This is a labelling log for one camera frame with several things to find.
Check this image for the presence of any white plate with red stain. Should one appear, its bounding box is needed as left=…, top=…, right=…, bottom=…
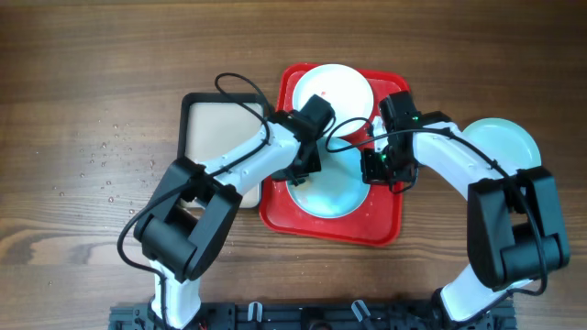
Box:
left=292, top=64, right=374, bottom=126

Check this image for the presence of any red plastic tray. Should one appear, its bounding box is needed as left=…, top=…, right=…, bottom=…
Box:
left=259, top=62, right=410, bottom=247

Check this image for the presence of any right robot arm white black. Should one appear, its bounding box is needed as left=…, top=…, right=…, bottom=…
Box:
left=361, top=112, right=570, bottom=329

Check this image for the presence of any light blue plate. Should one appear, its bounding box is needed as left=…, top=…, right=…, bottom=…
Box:
left=463, top=117, right=542, bottom=169
left=287, top=138, right=370, bottom=219

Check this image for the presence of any light blue plate front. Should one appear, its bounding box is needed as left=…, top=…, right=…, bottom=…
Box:
left=287, top=138, right=370, bottom=219

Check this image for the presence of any black tray with soapy water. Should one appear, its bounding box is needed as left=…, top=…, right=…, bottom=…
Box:
left=176, top=92, right=268, bottom=210

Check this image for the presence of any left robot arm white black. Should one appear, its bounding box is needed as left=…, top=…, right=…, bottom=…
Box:
left=123, top=111, right=334, bottom=329

